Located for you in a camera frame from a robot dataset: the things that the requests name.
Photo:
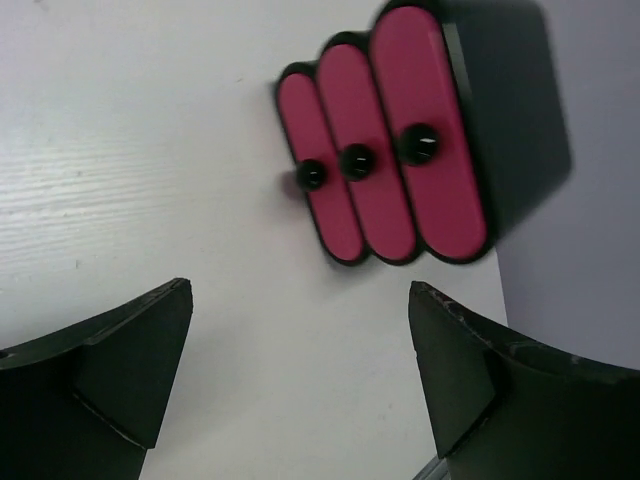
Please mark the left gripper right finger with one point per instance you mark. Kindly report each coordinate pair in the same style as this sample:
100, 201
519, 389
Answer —
502, 405

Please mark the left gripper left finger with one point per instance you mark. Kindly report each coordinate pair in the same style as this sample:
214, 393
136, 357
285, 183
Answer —
88, 401

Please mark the pink top drawer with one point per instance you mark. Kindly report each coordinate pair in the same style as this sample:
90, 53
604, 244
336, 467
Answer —
412, 70

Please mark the pink drawer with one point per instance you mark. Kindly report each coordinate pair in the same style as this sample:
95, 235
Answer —
412, 70
316, 168
349, 95

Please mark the black drawer cabinet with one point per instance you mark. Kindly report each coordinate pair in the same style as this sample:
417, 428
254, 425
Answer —
503, 69

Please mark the pink bottom drawer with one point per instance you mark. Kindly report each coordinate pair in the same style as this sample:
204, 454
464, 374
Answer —
316, 168

